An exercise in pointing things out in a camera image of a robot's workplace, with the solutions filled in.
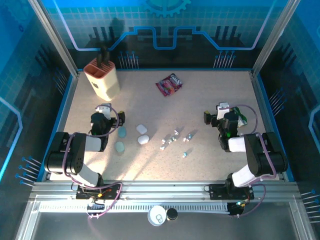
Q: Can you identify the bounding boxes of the mint green charging case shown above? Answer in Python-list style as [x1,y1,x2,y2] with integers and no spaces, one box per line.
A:
[114,141,126,154]

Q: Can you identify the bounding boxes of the green snack bag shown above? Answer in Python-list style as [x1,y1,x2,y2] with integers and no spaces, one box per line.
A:
[233,106,248,128]

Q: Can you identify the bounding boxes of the cream knife block orange top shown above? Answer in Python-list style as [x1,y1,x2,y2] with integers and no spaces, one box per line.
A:
[83,58,121,103]

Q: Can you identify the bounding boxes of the red candy bag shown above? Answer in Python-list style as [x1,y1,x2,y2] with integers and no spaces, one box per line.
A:
[155,73,184,97]

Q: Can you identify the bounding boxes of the black round cap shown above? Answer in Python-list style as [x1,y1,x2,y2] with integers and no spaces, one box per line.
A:
[166,207,179,222]

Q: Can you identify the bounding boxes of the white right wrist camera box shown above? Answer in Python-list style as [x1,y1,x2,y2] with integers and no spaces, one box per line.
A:
[216,101,231,120]

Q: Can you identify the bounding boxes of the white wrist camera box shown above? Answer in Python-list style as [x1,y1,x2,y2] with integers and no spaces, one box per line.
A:
[216,101,231,120]
[95,104,114,119]

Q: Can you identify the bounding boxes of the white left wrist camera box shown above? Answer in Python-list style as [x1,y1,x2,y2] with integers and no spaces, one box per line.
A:
[95,104,114,119]

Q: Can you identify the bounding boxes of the aluminium table side rail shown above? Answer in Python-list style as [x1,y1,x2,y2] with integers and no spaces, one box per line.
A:
[37,72,80,181]
[250,71,287,181]

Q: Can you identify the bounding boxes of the black knife handle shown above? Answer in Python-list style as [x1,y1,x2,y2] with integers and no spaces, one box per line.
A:
[96,51,105,70]
[101,44,111,66]

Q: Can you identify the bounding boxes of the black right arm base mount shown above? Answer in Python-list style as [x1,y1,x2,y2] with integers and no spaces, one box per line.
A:
[208,183,255,201]

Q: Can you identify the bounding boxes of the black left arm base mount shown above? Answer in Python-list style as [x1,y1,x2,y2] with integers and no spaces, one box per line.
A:
[75,183,121,200]

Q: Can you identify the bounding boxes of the aluminium rail under arm bases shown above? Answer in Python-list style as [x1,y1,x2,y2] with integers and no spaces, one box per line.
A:
[29,180,301,201]

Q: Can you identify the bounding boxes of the white slotted cable duct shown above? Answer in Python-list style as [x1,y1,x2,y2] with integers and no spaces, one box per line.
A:
[37,202,231,213]

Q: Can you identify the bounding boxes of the aluminium frame post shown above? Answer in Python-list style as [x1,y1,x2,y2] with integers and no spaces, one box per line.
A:
[27,0,80,77]
[251,0,297,75]

